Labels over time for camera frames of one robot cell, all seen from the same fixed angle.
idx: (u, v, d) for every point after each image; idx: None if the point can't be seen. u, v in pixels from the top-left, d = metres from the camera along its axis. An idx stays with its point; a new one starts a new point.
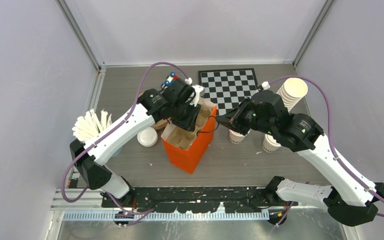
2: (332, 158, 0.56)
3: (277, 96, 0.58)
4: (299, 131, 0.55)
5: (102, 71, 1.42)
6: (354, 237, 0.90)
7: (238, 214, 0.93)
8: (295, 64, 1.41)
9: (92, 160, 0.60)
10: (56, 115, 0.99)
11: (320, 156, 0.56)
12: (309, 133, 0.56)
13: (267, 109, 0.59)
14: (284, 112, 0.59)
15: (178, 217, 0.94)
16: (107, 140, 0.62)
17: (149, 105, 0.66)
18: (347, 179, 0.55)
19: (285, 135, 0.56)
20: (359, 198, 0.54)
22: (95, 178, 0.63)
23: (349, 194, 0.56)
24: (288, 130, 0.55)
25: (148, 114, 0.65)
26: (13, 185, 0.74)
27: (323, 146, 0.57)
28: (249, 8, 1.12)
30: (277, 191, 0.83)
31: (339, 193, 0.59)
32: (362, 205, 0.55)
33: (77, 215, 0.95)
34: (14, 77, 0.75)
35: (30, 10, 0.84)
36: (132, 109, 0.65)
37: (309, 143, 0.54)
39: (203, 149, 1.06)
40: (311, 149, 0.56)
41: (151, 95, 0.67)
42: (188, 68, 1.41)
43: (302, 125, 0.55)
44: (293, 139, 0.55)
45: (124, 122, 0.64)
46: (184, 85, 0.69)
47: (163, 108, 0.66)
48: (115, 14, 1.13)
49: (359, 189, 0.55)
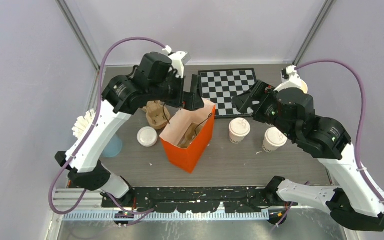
2: (356, 170, 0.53)
3: (308, 97, 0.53)
4: (328, 139, 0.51)
5: (102, 71, 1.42)
6: (355, 237, 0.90)
7: (238, 214, 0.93)
8: (295, 64, 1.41)
9: (76, 172, 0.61)
10: (56, 115, 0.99)
11: (345, 167, 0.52)
12: (338, 142, 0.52)
13: (295, 110, 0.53)
14: (311, 115, 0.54)
15: (178, 217, 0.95)
16: (83, 149, 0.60)
17: (115, 99, 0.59)
18: (367, 190, 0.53)
19: (311, 141, 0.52)
20: (373, 209, 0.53)
22: (91, 183, 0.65)
23: (364, 205, 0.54)
24: (317, 136, 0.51)
25: (116, 112, 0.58)
26: (13, 184, 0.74)
27: (350, 155, 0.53)
28: (249, 9, 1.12)
30: (277, 191, 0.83)
31: (350, 200, 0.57)
32: (374, 216, 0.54)
33: (77, 215, 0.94)
34: (14, 78, 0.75)
35: (30, 11, 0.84)
36: (99, 109, 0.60)
37: (338, 152, 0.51)
39: (203, 144, 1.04)
40: (337, 160, 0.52)
41: (116, 86, 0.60)
42: (188, 68, 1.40)
43: (332, 132, 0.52)
44: (320, 146, 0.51)
45: (94, 127, 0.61)
46: (154, 63, 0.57)
47: (133, 98, 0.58)
48: (115, 13, 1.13)
49: (374, 200, 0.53)
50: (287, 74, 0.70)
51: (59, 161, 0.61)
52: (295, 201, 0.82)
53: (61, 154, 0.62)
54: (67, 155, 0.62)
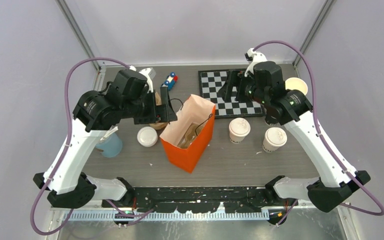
2: (315, 134, 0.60)
3: (277, 67, 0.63)
4: (287, 103, 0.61)
5: (102, 71, 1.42)
6: (355, 237, 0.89)
7: (238, 214, 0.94)
8: (295, 64, 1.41)
9: (55, 194, 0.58)
10: (56, 115, 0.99)
11: (302, 129, 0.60)
12: (297, 107, 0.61)
13: (265, 77, 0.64)
14: (280, 84, 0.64)
15: (178, 217, 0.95)
16: (60, 171, 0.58)
17: (86, 117, 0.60)
18: (327, 157, 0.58)
19: (275, 105, 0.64)
20: (334, 178, 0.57)
22: (76, 200, 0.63)
23: (327, 174, 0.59)
24: (279, 101, 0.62)
25: (88, 130, 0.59)
26: (12, 184, 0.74)
27: (309, 121, 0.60)
28: (248, 9, 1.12)
30: (274, 185, 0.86)
31: (320, 174, 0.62)
32: (337, 185, 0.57)
33: (77, 215, 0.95)
34: (14, 78, 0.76)
35: (29, 11, 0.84)
36: (71, 129, 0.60)
37: (294, 114, 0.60)
39: (202, 145, 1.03)
40: (295, 121, 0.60)
41: (86, 103, 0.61)
42: (188, 68, 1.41)
43: (292, 98, 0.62)
44: (280, 109, 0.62)
45: (68, 147, 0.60)
46: (127, 80, 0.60)
47: (104, 114, 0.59)
48: (115, 13, 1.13)
49: (336, 169, 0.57)
50: (250, 57, 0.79)
51: (37, 183, 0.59)
52: (293, 197, 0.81)
53: (39, 177, 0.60)
54: (45, 177, 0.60)
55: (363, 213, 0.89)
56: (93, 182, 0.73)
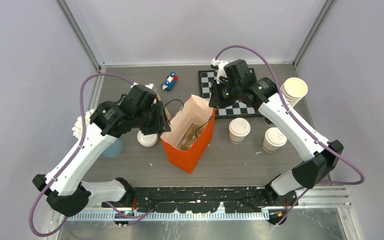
2: (285, 112, 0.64)
3: (243, 62, 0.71)
4: (256, 89, 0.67)
5: (102, 71, 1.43)
6: (355, 237, 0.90)
7: (238, 214, 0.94)
8: (295, 64, 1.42)
9: (56, 195, 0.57)
10: (56, 115, 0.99)
11: (273, 109, 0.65)
12: (266, 91, 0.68)
13: (232, 72, 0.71)
14: (247, 75, 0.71)
15: (178, 217, 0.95)
16: (67, 171, 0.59)
17: (103, 122, 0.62)
18: (298, 130, 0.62)
19: (246, 92, 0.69)
20: (307, 148, 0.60)
22: (71, 206, 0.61)
23: (302, 147, 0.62)
24: (249, 88, 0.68)
25: (103, 134, 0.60)
26: (13, 183, 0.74)
27: (277, 102, 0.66)
28: (248, 9, 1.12)
30: (272, 184, 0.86)
31: (298, 150, 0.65)
32: (311, 156, 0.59)
33: (77, 215, 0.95)
34: (14, 78, 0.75)
35: (30, 11, 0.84)
36: (85, 132, 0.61)
37: (262, 96, 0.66)
39: (202, 148, 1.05)
40: (264, 103, 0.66)
41: (104, 110, 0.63)
42: (188, 68, 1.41)
43: (260, 84, 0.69)
44: (251, 96, 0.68)
45: (80, 148, 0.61)
46: (143, 93, 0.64)
47: (120, 121, 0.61)
48: (115, 13, 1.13)
49: (308, 140, 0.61)
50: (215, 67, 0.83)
51: (37, 185, 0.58)
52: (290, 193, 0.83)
53: (40, 178, 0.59)
54: (47, 178, 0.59)
55: (363, 213, 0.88)
56: (87, 188, 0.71)
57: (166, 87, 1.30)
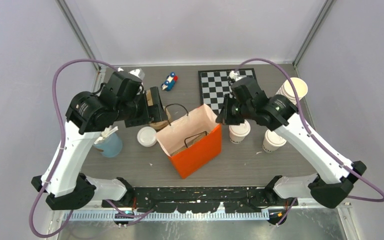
2: (306, 135, 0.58)
3: (251, 80, 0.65)
4: (273, 109, 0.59)
5: (102, 71, 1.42)
6: (355, 238, 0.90)
7: (237, 214, 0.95)
8: (295, 64, 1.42)
9: (53, 197, 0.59)
10: (56, 115, 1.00)
11: (293, 132, 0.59)
12: (284, 111, 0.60)
13: (244, 92, 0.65)
14: (259, 94, 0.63)
15: (178, 217, 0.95)
16: (57, 174, 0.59)
17: (79, 119, 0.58)
18: (322, 155, 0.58)
19: (261, 113, 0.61)
20: (333, 174, 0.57)
22: (73, 203, 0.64)
23: (325, 171, 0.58)
24: (265, 109, 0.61)
25: (81, 133, 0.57)
26: (13, 183, 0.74)
27: (297, 122, 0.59)
28: (248, 9, 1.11)
30: (274, 187, 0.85)
31: (319, 172, 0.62)
32: (337, 181, 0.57)
33: (77, 215, 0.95)
34: (13, 78, 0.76)
35: (29, 12, 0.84)
36: (64, 132, 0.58)
37: (282, 119, 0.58)
39: (206, 156, 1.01)
40: (285, 126, 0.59)
41: (78, 105, 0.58)
42: (188, 68, 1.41)
43: (276, 103, 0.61)
44: (268, 117, 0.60)
45: (63, 150, 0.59)
46: (123, 81, 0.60)
47: (96, 115, 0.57)
48: (115, 13, 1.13)
49: (333, 165, 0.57)
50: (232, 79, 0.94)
51: (35, 186, 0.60)
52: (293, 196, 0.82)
53: (37, 180, 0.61)
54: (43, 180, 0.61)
55: (362, 213, 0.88)
56: (92, 182, 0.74)
57: (166, 87, 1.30)
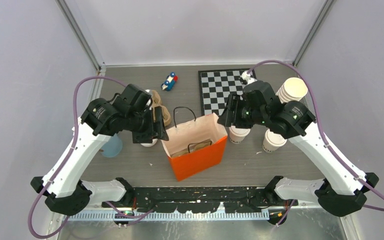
2: (323, 146, 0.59)
3: (267, 85, 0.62)
4: (290, 117, 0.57)
5: (102, 72, 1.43)
6: (355, 237, 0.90)
7: (237, 214, 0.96)
8: (295, 64, 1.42)
9: (54, 197, 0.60)
10: (56, 116, 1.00)
11: (311, 143, 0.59)
12: (301, 120, 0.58)
13: (258, 97, 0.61)
14: (274, 100, 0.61)
15: (178, 217, 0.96)
16: (62, 174, 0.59)
17: (94, 121, 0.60)
18: (338, 167, 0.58)
19: (276, 121, 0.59)
20: (348, 186, 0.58)
22: (70, 207, 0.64)
23: (339, 183, 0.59)
24: (281, 116, 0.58)
25: (95, 134, 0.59)
26: (13, 183, 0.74)
27: (314, 132, 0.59)
28: (248, 8, 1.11)
30: (275, 189, 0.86)
31: (330, 182, 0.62)
32: (351, 194, 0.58)
33: (77, 215, 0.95)
34: (13, 78, 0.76)
35: (29, 11, 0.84)
36: (77, 132, 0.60)
37: (299, 128, 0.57)
39: (209, 162, 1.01)
40: (301, 136, 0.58)
41: (95, 108, 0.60)
42: (188, 68, 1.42)
43: (294, 111, 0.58)
44: (284, 125, 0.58)
45: (73, 150, 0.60)
46: (137, 91, 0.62)
47: (112, 119, 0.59)
48: (115, 13, 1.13)
49: (348, 177, 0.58)
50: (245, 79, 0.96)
51: (35, 187, 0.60)
52: (294, 198, 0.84)
53: (38, 180, 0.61)
54: (45, 180, 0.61)
55: (363, 213, 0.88)
56: (88, 187, 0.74)
57: (166, 87, 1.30)
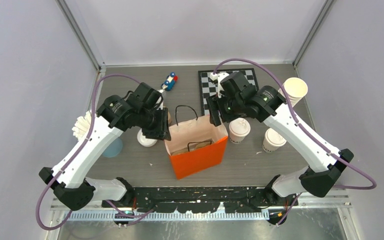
2: (294, 124, 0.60)
3: (239, 73, 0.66)
4: (261, 100, 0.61)
5: (102, 71, 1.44)
6: (355, 237, 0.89)
7: (238, 214, 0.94)
8: (295, 64, 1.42)
9: (63, 187, 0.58)
10: (56, 115, 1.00)
11: (281, 122, 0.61)
12: (272, 102, 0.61)
13: (232, 85, 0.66)
14: (247, 87, 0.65)
15: (178, 217, 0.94)
16: (75, 164, 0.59)
17: (111, 115, 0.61)
18: (310, 143, 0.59)
19: (250, 105, 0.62)
20: (321, 162, 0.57)
22: (75, 200, 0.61)
23: (314, 160, 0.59)
24: (252, 99, 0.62)
25: (110, 126, 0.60)
26: (13, 183, 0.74)
27: (285, 112, 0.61)
28: (248, 8, 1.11)
30: (273, 187, 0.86)
31: (307, 161, 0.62)
32: (325, 169, 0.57)
33: (77, 215, 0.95)
34: (13, 78, 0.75)
35: (29, 11, 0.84)
36: (93, 124, 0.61)
37: (270, 109, 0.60)
39: (208, 161, 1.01)
40: (272, 116, 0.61)
41: (111, 104, 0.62)
42: (188, 68, 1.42)
43: (264, 94, 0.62)
44: (257, 108, 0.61)
45: (87, 141, 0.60)
46: (148, 90, 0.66)
47: (127, 114, 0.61)
48: (115, 13, 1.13)
49: (321, 152, 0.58)
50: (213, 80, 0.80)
51: (45, 177, 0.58)
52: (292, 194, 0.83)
53: (47, 170, 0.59)
54: (54, 171, 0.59)
55: (362, 213, 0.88)
56: (92, 184, 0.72)
57: (166, 87, 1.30)
